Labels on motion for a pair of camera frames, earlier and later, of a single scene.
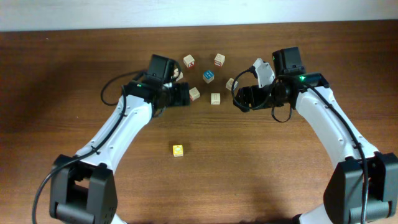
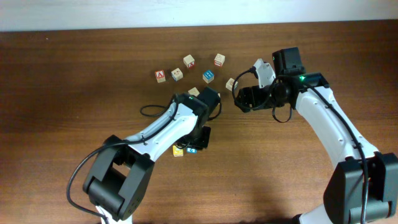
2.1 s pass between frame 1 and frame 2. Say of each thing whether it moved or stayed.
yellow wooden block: stayed
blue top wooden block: stayed
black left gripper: moved
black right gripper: stayed
